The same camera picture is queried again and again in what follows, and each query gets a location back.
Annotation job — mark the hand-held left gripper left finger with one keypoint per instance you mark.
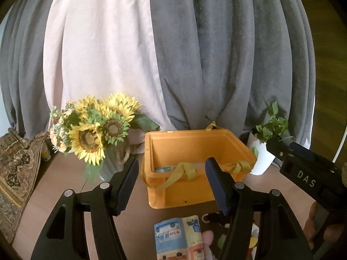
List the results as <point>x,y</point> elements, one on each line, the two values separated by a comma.
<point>127,187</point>

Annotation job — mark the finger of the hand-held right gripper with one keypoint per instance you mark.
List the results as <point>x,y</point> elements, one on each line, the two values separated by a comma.
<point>295,153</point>

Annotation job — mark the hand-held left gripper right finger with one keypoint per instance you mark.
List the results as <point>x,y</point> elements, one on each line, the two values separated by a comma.
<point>217,189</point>

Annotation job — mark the black plush toy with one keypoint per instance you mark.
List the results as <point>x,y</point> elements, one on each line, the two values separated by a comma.
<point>217,230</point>

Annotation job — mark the orange storage box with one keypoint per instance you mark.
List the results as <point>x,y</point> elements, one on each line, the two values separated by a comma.
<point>176,195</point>

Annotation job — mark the vehicle print cloth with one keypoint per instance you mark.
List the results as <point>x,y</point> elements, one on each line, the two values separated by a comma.
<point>173,235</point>

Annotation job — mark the person's right hand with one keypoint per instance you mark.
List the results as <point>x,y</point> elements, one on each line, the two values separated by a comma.
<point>309,222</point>

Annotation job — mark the green plant in white pot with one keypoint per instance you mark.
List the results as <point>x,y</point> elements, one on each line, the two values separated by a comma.
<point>260,157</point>

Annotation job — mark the light blue item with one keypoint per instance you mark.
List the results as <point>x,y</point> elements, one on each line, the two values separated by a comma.
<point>164,169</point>

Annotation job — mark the artificial sunflower bouquet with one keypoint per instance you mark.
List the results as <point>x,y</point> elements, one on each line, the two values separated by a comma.
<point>86,138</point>

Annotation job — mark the brown patterned cloth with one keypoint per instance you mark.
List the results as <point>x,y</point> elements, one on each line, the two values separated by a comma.
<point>16,168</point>

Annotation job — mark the grey curtain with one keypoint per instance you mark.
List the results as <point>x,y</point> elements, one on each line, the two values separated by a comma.
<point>24,73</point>
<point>217,59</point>

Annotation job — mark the pale pink curtain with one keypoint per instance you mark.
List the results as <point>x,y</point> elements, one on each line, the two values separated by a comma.
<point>95,46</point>

